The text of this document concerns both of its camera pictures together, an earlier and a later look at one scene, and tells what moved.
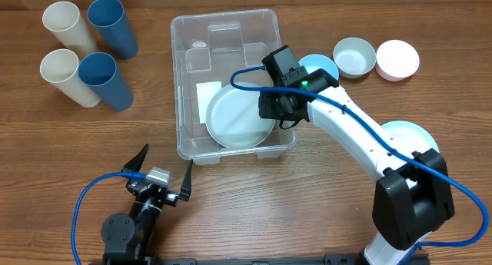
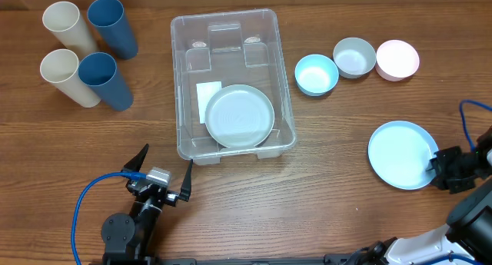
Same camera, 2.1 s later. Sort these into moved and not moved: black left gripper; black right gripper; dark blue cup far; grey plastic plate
Moved: black right gripper
Not moved: black left gripper; grey plastic plate; dark blue cup far
